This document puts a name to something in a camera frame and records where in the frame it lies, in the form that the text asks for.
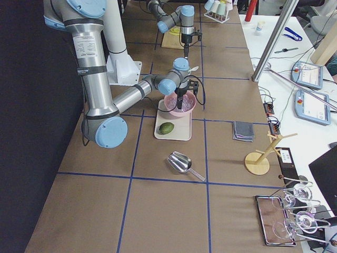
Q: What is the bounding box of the pale blue cup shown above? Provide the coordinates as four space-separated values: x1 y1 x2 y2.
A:
216 2 226 16

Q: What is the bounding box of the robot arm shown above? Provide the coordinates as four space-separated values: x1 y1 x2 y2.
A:
146 1 202 59
44 1 192 149

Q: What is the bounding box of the wine glass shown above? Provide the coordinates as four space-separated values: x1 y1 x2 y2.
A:
272 211 331 240
283 183 321 210

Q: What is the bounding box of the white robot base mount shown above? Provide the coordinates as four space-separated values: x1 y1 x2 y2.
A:
103 0 142 86

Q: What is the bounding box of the white plastic spoon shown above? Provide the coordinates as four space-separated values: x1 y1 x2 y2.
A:
189 66 199 72

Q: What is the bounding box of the green avocado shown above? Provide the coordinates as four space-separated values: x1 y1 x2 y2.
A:
158 122 175 135

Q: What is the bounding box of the pink bowl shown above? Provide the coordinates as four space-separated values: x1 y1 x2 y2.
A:
164 91 196 117

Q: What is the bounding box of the red cylinder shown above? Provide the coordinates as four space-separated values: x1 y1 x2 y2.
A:
244 0 258 22

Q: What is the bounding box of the aluminium frame post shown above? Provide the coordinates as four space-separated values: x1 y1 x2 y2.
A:
252 0 299 82

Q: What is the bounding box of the black glass rack tray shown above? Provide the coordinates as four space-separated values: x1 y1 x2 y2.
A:
255 195 296 247

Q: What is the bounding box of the grey folded cloth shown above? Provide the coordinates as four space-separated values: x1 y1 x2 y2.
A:
232 121 255 142

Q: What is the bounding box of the wooden mug tree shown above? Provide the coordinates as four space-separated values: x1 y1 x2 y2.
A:
244 131 297 176

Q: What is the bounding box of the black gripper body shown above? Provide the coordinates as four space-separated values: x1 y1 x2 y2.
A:
176 80 199 101
181 31 202 48

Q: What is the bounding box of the cream cup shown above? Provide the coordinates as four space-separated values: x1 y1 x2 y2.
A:
210 0 220 13

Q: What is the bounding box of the teach pendant tablet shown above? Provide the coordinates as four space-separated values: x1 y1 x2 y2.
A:
291 61 323 90
294 90 331 125

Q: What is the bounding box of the white paper cup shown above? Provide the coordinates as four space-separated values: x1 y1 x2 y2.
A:
255 21 265 35

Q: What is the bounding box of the cream plastic tray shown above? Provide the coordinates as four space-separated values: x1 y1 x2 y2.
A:
154 110 192 141

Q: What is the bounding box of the pile of ice cubes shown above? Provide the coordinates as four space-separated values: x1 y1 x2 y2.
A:
166 94 195 112

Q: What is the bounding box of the white wire cup rack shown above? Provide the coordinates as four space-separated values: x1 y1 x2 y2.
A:
204 11 230 24

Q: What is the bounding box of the bamboo cutting board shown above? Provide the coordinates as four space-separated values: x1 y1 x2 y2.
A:
161 31 183 50

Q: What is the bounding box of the steel ice scoop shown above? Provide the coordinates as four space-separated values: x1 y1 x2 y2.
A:
167 151 205 182

